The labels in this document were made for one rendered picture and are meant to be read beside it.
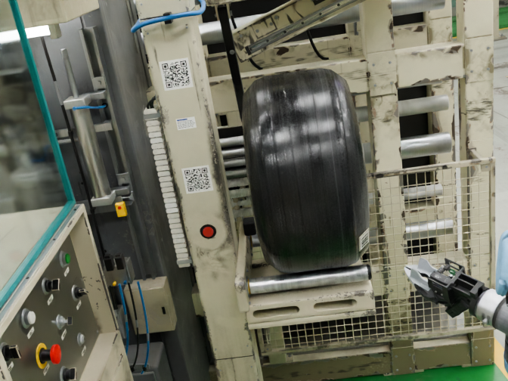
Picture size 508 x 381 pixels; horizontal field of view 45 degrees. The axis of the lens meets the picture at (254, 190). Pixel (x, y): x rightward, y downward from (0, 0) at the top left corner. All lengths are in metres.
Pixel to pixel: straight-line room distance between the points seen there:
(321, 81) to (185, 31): 0.36
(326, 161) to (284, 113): 0.16
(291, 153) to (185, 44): 0.38
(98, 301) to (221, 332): 0.43
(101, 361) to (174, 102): 0.68
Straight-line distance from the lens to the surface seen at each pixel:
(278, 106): 1.53
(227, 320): 1.88
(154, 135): 1.65
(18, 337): 1.29
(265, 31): 1.95
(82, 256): 1.60
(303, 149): 1.47
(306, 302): 1.72
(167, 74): 1.59
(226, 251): 1.75
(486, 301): 1.43
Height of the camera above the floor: 1.80
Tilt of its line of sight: 22 degrees down
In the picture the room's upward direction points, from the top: 9 degrees counter-clockwise
